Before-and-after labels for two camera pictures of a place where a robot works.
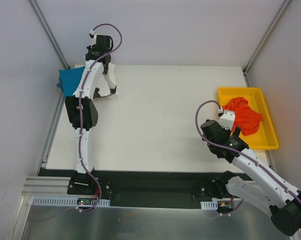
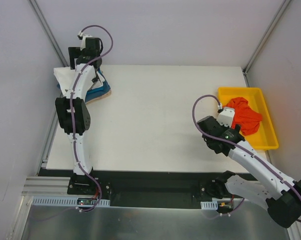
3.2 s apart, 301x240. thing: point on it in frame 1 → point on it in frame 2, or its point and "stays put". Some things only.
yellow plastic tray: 265,138 stays put
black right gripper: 235,130 stays put
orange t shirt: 246,118 stays put
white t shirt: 108,81 → 64,75
